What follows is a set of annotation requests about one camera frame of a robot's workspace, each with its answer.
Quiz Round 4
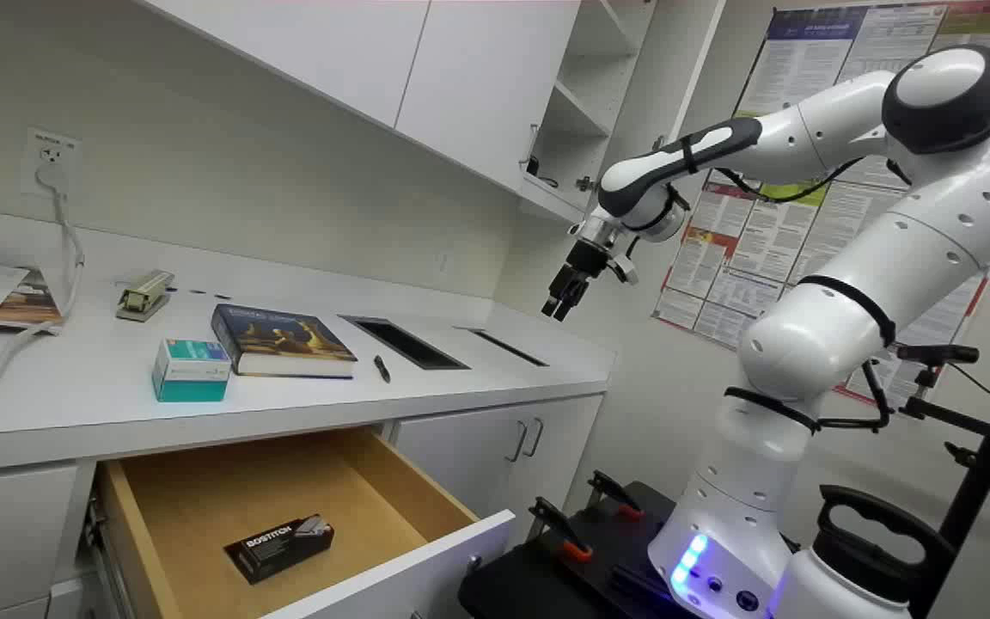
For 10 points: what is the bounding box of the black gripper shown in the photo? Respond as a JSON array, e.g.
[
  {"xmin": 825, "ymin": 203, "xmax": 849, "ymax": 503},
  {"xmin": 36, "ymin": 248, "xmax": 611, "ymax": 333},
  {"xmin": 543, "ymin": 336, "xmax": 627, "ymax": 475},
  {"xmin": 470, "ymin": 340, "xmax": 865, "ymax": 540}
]
[{"xmin": 539, "ymin": 233, "xmax": 620, "ymax": 322}]

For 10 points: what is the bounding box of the wooden drawer white front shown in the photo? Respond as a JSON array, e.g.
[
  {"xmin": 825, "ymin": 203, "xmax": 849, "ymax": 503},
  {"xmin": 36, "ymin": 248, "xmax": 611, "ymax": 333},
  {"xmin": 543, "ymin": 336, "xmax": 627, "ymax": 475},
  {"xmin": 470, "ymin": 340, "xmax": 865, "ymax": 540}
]
[{"xmin": 94, "ymin": 423, "xmax": 519, "ymax": 619}]

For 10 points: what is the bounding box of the open white shelf cabinet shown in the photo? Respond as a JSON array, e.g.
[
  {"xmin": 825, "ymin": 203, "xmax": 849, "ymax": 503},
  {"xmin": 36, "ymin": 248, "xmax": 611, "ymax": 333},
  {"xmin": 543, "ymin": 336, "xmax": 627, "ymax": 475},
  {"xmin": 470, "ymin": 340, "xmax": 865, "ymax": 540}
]
[{"xmin": 519, "ymin": 0, "xmax": 659, "ymax": 221}]

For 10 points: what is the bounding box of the white drawer with knob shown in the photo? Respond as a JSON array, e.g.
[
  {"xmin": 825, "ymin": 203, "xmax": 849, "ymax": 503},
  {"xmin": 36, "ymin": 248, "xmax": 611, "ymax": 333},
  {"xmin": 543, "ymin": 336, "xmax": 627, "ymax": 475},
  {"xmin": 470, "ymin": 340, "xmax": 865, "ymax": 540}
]
[{"xmin": 0, "ymin": 462, "xmax": 97, "ymax": 619}]

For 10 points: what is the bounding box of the white lower cabinet door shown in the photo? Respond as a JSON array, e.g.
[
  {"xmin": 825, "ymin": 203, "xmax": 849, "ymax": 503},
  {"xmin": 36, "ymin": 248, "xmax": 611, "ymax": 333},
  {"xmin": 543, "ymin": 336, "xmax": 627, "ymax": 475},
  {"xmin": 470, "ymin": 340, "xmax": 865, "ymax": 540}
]
[
  {"xmin": 516, "ymin": 393, "xmax": 609, "ymax": 514},
  {"xmin": 388, "ymin": 401, "xmax": 531, "ymax": 526}
]

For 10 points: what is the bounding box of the white upper cabinet door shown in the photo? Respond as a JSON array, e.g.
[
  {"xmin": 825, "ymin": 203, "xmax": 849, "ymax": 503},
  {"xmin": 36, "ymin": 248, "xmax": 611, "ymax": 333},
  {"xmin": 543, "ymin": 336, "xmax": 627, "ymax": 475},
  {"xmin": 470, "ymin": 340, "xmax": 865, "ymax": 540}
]
[
  {"xmin": 138, "ymin": 0, "xmax": 435, "ymax": 131},
  {"xmin": 393, "ymin": 0, "xmax": 586, "ymax": 196}
]

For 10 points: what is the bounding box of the opened white cabinet door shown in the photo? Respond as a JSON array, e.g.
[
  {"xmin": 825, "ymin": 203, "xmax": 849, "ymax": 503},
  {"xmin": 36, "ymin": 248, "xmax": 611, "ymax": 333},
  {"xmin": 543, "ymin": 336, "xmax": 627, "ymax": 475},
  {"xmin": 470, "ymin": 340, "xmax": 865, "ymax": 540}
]
[{"xmin": 604, "ymin": 0, "xmax": 728, "ymax": 174}]

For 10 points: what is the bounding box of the black robot cart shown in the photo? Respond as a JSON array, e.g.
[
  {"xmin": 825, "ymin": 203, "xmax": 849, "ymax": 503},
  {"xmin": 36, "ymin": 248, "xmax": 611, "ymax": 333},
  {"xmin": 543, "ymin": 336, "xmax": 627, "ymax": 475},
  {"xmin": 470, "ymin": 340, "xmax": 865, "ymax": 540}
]
[{"xmin": 454, "ymin": 468, "xmax": 693, "ymax": 619}]

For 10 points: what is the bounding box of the stack of books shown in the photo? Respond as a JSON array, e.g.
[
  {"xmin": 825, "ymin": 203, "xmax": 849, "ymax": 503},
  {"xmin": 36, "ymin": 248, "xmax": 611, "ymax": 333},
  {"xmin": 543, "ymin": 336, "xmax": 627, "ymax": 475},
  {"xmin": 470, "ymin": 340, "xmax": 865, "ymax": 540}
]
[{"xmin": 207, "ymin": 299, "xmax": 360, "ymax": 383}]

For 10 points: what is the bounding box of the small black box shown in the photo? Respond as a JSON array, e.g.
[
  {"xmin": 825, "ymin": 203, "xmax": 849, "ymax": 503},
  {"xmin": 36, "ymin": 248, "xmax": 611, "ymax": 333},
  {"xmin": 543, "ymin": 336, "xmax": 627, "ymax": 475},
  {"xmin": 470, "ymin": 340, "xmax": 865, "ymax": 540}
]
[{"xmin": 223, "ymin": 514, "xmax": 337, "ymax": 589}]

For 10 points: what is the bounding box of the teal and white box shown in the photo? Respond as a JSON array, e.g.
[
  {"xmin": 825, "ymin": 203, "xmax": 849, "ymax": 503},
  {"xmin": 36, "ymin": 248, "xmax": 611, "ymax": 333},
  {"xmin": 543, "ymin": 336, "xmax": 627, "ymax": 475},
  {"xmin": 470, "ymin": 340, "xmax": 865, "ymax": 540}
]
[{"xmin": 147, "ymin": 336, "xmax": 235, "ymax": 406}]

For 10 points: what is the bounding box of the grey stapler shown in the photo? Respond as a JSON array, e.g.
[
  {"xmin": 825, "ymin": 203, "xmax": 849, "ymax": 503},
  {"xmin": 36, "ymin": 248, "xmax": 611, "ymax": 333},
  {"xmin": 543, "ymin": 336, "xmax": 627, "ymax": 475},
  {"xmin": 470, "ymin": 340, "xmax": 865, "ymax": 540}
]
[{"xmin": 114, "ymin": 268, "xmax": 178, "ymax": 328}]

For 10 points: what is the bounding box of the black tripod stand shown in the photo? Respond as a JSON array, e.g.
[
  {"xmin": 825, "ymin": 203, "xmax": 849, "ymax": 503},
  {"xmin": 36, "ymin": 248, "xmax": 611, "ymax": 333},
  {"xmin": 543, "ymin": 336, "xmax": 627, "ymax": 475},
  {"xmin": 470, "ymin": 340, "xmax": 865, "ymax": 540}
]
[{"xmin": 894, "ymin": 322, "xmax": 990, "ymax": 619}]

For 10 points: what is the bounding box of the stack of magazines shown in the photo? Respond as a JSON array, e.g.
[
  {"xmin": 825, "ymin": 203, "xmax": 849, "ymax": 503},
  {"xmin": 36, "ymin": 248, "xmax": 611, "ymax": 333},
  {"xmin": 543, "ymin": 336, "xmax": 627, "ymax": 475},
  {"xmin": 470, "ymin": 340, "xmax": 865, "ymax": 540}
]
[{"xmin": 0, "ymin": 256, "xmax": 74, "ymax": 336}]

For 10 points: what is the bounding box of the black clamp orange handle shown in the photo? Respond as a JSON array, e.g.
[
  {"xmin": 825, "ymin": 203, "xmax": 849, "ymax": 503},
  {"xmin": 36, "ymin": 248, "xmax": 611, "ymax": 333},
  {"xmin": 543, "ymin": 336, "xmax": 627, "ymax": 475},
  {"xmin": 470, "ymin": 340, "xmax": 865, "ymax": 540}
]
[
  {"xmin": 586, "ymin": 468, "xmax": 651, "ymax": 530},
  {"xmin": 526, "ymin": 493, "xmax": 598, "ymax": 569}
]

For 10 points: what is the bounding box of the large printed wall poster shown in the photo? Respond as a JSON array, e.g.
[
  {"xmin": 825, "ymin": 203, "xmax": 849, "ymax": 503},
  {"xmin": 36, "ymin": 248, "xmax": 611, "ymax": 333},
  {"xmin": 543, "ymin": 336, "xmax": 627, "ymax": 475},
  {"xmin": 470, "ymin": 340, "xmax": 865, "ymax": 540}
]
[{"xmin": 651, "ymin": 0, "xmax": 990, "ymax": 354}]

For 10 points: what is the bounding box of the black carry handle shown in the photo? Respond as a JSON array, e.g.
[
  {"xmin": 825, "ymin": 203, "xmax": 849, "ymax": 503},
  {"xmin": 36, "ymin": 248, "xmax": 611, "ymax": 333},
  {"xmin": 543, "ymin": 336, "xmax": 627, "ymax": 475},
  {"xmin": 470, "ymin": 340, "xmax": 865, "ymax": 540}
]
[{"xmin": 813, "ymin": 482, "xmax": 960, "ymax": 610}]

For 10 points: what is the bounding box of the white power cable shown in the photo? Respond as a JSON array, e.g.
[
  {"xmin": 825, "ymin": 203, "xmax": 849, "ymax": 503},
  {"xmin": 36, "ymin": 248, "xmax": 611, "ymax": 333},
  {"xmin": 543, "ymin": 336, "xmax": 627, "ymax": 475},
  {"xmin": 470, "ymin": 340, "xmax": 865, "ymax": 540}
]
[{"xmin": 0, "ymin": 165, "xmax": 90, "ymax": 436}]

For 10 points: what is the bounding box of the white wall outlet with plug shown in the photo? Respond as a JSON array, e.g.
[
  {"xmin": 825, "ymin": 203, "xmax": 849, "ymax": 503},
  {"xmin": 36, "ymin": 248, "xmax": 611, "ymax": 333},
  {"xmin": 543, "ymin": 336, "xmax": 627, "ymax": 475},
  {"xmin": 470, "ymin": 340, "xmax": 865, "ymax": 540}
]
[{"xmin": 22, "ymin": 129, "xmax": 87, "ymax": 201}]

